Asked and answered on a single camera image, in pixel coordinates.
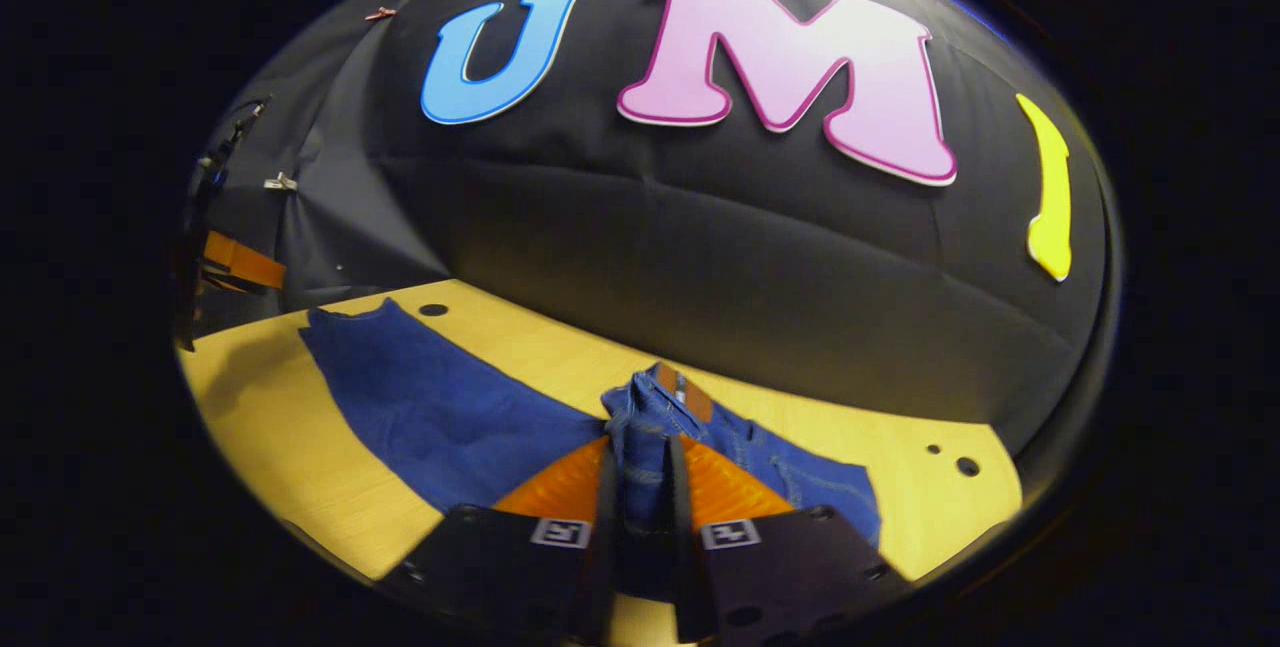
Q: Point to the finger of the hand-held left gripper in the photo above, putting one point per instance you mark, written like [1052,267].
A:
[245,262]

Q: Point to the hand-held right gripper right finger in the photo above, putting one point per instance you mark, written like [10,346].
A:
[790,577]

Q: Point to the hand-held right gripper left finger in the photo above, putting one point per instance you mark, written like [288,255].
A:
[500,567]

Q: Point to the blue jeans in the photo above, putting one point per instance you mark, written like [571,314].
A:
[440,407]

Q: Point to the silver metal clip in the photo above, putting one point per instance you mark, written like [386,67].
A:
[280,183]

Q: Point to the red clip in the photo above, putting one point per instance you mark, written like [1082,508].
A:
[380,14]

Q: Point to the black backdrop cloth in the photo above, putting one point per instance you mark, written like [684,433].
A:
[700,227]

